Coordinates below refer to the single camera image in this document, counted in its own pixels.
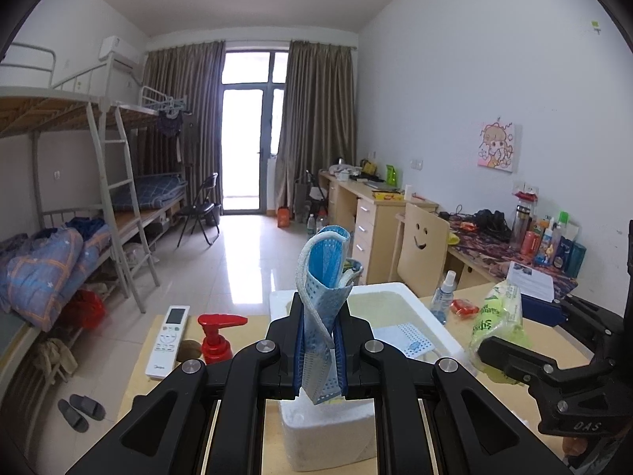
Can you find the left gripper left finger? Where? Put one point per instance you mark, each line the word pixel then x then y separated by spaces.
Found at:
pixel 205 419

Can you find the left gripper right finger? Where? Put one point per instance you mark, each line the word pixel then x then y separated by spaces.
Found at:
pixel 433 417

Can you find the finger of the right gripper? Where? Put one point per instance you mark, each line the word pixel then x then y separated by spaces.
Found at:
pixel 540 311
pixel 516 362

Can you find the green floral tissue packet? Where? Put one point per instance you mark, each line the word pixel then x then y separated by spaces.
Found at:
pixel 501 316

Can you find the blue face mask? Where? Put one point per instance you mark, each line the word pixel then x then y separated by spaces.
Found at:
pixel 324 279

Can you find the white tissue pack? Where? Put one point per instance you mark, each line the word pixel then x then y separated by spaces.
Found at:
pixel 406 338

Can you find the person's right hand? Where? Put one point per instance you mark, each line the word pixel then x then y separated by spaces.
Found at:
pixel 574 446

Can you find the white paper sheet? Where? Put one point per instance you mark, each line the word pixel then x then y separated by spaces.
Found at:
pixel 531 282

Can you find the white remote control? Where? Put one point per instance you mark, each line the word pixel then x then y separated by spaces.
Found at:
pixel 163 354

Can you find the patterned cloth desk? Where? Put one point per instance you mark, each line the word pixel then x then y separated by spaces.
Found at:
pixel 487 256

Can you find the red snack packet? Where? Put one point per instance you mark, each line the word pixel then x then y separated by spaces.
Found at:
pixel 464 308

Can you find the white lotion pump bottle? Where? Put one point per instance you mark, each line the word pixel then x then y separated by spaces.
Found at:
pixel 215 347

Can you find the black slippers pair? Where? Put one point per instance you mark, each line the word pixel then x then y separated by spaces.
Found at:
pixel 77 409

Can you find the blue spray bottle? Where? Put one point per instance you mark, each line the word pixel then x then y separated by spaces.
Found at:
pixel 443 297

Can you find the clear red-lid bottle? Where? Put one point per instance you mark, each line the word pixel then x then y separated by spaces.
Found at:
pixel 526 203

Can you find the white styrofoam box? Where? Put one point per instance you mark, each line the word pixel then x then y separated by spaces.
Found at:
pixel 339 434

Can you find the wooden smiley chair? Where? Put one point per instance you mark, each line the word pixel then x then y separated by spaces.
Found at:
pixel 423 250

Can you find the wooden desk with drawers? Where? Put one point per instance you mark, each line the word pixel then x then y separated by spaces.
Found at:
pixel 376 226

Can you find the blue plaid quilt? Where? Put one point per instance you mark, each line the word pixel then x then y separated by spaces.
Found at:
pixel 41 273

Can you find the black folding chair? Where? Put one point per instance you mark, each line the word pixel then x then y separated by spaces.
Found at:
pixel 202 210

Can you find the metal bunk bed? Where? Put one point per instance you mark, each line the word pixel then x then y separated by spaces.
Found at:
pixel 79 130

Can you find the right brown curtain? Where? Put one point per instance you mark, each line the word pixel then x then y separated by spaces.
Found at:
pixel 318 114

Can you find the brown curtain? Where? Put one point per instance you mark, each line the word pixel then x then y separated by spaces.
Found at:
pixel 185 141
pixel 318 114

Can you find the left brown curtain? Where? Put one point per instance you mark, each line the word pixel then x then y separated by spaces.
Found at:
pixel 185 141

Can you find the white air conditioner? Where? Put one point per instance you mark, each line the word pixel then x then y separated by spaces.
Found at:
pixel 121 50

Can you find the anime girl wall picture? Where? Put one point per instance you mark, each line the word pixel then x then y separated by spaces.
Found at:
pixel 499 145

